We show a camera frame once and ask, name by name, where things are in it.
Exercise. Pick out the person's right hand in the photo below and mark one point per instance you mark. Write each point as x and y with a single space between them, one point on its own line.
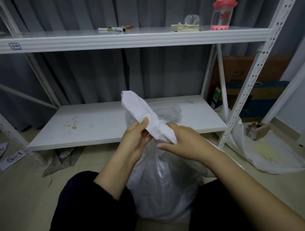
193 145

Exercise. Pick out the person's left hand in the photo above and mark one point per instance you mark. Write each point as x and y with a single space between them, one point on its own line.
133 142

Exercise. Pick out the person's left thumb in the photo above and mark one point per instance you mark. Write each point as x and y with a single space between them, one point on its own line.
144 124

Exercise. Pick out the person's right thumb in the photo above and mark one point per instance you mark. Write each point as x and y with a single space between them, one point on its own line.
168 146

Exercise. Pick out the white woven sack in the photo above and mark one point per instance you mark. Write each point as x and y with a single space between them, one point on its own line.
269 154
164 183

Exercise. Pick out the person's left forearm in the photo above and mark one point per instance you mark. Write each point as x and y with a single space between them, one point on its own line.
114 176

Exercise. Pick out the person's right forearm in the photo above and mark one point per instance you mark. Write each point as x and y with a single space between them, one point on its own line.
250 190

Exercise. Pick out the grey curtain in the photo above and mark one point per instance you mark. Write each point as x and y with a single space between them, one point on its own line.
95 71

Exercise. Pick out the white metal shelf rack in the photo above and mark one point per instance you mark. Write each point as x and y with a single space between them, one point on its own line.
133 38

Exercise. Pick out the grey plastic bag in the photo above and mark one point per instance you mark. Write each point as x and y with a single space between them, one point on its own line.
63 160

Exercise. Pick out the small open cardboard box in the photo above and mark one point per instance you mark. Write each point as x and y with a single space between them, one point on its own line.
258 131

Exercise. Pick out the small yellow red packet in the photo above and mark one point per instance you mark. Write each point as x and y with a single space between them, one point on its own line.
127 27

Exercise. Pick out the white marker pen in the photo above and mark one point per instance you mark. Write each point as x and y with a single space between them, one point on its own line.
112 29

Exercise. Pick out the person's black trousers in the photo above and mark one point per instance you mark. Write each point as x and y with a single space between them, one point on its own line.
83 204

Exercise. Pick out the flat white woven sack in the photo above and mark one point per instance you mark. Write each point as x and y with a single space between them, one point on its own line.
269 154

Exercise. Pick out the blue cardboard box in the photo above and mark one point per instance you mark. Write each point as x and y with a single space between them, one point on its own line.
259 100

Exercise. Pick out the stack of cream paper pads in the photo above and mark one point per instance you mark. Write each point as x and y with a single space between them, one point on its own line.
184 28

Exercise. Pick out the brown cardboard box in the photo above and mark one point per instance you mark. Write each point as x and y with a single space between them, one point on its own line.
238 69

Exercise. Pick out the clear glass cup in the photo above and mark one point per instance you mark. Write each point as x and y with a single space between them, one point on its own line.
192 19

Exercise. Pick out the pink clear water bottle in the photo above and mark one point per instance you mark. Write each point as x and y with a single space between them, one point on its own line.
221 16

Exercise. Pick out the white paper floor label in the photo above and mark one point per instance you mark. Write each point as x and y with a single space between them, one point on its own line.
2 149
12 160

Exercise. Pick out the white shelf label sticker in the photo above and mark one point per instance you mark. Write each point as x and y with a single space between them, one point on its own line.
15 46

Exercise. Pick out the white rack post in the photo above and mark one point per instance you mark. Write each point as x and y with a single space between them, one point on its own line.
283 95

